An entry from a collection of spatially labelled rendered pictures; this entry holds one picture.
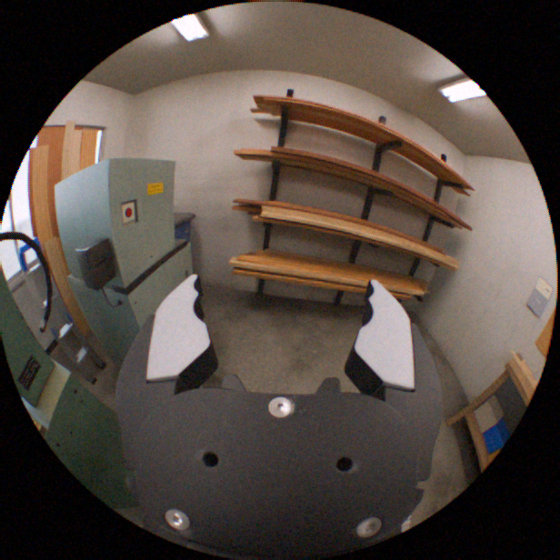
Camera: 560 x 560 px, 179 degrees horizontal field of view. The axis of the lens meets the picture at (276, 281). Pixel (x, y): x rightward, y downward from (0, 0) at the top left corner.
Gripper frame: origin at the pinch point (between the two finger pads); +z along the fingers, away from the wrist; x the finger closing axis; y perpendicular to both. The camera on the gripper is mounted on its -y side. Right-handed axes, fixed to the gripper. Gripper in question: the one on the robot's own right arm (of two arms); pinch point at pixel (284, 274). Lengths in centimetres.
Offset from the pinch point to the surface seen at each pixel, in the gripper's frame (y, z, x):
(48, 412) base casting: 34, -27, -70
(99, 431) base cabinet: 62, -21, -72
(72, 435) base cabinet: 47, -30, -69
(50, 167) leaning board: -73, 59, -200
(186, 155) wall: -52, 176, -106
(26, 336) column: 16, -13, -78
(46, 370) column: 30, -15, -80
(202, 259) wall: 74, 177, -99
